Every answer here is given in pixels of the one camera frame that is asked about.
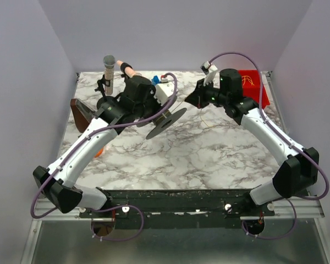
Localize black cable spool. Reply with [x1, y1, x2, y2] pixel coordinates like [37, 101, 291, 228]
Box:
[136, 108, 187, 140]

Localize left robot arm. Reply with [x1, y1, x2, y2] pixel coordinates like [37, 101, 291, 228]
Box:
[32, 73, 178, 213]

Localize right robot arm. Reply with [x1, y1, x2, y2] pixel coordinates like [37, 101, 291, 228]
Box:
[185, 69, 319, 210]

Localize blue and white block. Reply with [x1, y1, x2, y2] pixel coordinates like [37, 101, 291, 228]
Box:
[151, 75, 161, 86]

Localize pink wooden microphone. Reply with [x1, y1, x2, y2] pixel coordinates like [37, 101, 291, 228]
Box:
[116, 60, 142, 78]

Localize red plastic bin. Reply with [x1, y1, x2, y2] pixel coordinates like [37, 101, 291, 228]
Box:
[238, 69, 260, 103]

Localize grey mesh microphone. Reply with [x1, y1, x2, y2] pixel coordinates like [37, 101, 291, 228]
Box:
[103, 55, 116, 95]

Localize orange curved track piece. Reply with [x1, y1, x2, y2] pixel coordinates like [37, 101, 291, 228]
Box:
[95, 148, 104, 158]

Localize brown wooden metronome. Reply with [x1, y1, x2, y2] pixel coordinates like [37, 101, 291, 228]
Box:
[70, 98, 95, 133]

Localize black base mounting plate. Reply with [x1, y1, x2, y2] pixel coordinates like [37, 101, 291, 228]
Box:
[79, 189, 274, 229]

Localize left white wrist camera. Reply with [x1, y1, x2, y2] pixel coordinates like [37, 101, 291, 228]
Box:
[154, 82, 174, 106]

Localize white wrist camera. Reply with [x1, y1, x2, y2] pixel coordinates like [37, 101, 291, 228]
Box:
[201, 61, 218, 86]
[154, 82, 174, 106]

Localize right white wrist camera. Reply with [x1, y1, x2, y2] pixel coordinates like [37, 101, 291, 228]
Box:
[201, 61, 218, 86]

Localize yellow cables in bin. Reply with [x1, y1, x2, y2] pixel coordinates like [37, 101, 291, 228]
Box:
[241, 76, 258, 87]

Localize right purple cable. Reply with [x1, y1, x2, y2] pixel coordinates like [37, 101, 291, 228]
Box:
[207, 52, 330, 241]

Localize purple cable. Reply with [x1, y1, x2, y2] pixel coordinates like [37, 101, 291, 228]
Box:
[207, 52, 330, 241]
[30, 72, 178, 243]

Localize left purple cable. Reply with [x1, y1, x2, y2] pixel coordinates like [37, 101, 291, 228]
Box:
[30, 72, 178, 243]

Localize aluminium frame rail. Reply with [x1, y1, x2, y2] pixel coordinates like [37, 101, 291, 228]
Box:
[34, 197, 325, 221]

